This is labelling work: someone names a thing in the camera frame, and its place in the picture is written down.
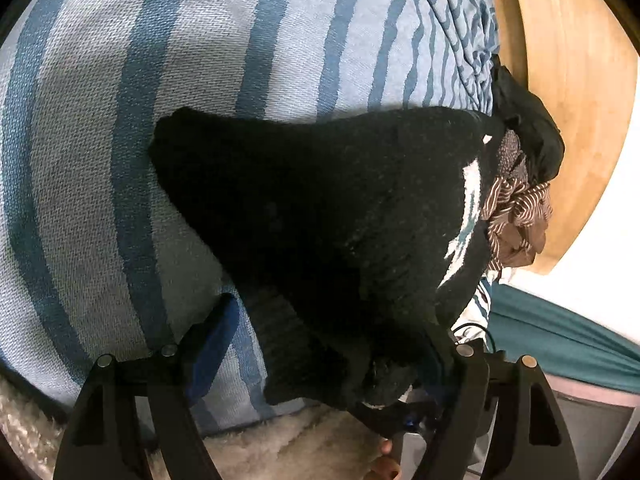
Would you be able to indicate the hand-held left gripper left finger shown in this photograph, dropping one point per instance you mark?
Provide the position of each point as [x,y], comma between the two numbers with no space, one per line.
[220,340]

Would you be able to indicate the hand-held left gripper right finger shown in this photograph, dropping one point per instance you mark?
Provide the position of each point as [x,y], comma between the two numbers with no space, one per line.
[450,385]

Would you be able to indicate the black patterned knit sweater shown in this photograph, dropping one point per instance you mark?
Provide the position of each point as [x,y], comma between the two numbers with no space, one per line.
[325,210]

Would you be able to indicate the person's foot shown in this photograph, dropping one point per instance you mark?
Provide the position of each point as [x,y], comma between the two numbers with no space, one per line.
[385,470]

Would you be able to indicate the teal curtain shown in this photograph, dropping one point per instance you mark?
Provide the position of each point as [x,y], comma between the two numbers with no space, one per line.
[560,345]

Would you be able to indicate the beige fluffy rug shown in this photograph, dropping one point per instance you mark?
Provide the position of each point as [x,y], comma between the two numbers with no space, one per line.
[300,450]

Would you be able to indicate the brown striped cloth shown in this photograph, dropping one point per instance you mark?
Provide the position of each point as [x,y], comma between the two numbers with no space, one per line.
[515,220]

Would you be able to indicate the blue striped cloth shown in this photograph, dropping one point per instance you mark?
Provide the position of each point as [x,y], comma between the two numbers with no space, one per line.
[100,160]

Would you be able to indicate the black cloth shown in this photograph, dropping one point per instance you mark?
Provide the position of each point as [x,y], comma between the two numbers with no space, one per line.
[530,120]

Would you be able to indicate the wooden headboard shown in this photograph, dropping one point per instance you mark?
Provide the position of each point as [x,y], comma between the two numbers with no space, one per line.
[565,60]

